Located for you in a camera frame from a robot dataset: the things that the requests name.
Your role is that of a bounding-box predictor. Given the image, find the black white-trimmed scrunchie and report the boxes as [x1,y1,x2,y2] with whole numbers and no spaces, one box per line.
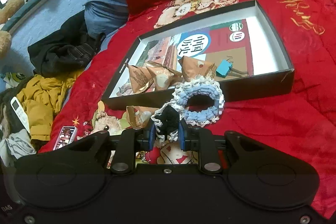
[150,104,180,147]

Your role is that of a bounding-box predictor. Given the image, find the blue white crochet scrunchie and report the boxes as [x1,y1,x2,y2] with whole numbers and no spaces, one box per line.
[171,76,225,127]

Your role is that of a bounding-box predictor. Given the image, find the brown snack packet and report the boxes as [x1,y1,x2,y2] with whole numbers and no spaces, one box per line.
[127,64,154,94]
[126,106,158,129]
[179,56,217,82]
[146,61,182,91]

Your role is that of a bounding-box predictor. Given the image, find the green hair clip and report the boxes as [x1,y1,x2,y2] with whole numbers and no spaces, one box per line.
[119,118,131,130]

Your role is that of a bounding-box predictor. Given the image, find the smartphone with lit screen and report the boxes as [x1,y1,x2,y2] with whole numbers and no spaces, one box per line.
[53,126,77,150]

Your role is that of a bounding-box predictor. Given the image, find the black shallow cardboard box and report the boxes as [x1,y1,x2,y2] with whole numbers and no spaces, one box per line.
[102,0,294,110]

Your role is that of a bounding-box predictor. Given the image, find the mustard yellow jacket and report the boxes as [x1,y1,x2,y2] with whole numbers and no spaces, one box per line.
[17,69,83,141]

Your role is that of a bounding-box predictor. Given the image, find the black clothing pile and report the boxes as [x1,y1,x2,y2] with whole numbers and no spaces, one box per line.
[27,11,106,77]

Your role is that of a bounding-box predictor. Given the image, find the white remote control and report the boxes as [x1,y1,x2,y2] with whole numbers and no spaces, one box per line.
[10,97,30,133]

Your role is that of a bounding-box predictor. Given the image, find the grey cloth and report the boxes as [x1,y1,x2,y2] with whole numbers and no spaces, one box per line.
[1,129,36,167]

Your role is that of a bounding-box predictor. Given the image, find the panda print cloth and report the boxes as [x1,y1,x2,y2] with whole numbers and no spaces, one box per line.
[1,72,26,90]

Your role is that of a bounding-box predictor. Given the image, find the red embroidered bear blanket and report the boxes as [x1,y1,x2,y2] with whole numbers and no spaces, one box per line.
[42,0,335,217]

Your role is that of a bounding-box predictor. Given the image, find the brown teddy bear plush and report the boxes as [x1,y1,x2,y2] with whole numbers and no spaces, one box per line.
[0,0,25,59]

